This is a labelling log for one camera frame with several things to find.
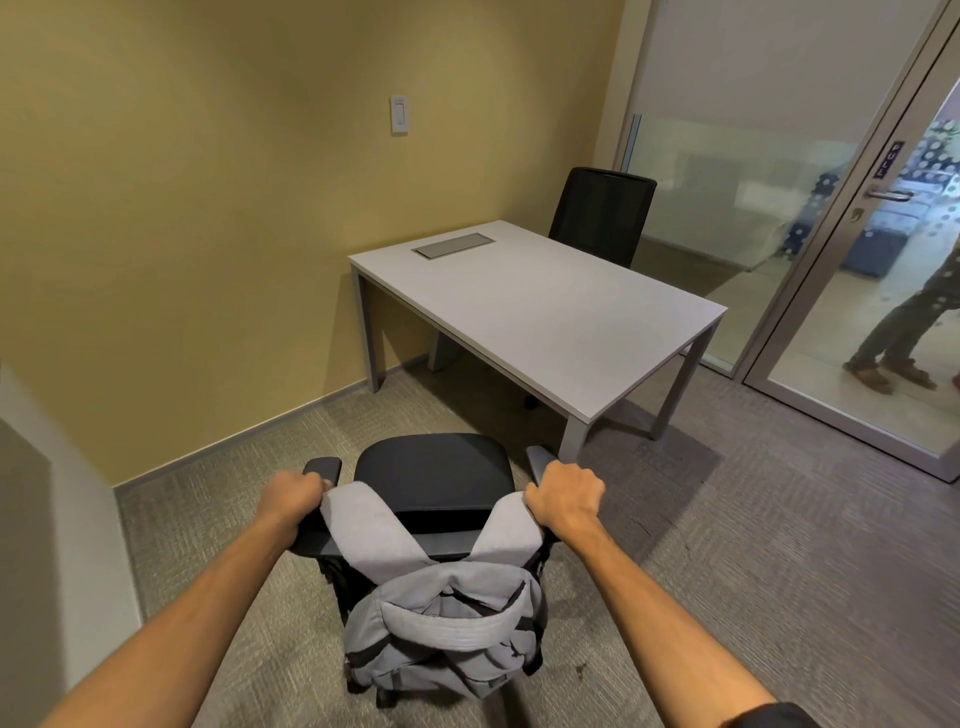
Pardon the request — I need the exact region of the person's right hand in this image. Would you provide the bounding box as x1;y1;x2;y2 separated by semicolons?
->
522;461;608;544

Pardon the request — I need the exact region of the person's left hand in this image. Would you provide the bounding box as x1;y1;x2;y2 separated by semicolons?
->
256;470;335;543

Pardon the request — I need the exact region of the black office chair with armrests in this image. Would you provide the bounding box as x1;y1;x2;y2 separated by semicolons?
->
288;432;561;710

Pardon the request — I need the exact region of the person's left forearm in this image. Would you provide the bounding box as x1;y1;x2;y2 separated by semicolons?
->
41;517;295;728

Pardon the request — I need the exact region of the person's right forearm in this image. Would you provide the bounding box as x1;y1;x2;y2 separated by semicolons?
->
556;517;775;728

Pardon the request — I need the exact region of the grey backpack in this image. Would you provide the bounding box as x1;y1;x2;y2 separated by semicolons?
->
318;480;553;703

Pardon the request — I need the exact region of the white rectangular table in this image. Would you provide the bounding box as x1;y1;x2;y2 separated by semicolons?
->
348;219;729;464

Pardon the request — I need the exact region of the black mesh-back chair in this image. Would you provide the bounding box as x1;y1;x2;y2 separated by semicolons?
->
548;167;659;270

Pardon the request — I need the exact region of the black sleeve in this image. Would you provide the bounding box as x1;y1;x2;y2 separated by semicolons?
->
718;700;820;728

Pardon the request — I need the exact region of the frosted glass partition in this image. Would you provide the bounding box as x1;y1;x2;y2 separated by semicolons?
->
613;0;952;376

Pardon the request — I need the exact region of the blue sofa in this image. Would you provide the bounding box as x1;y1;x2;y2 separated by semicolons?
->
840;208;912;280

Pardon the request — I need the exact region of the grey table cable hatch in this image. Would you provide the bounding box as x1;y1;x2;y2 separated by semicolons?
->
411;233;497;261

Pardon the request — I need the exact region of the glass door with metal frame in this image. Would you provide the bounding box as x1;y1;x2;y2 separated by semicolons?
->
741;15;960;483

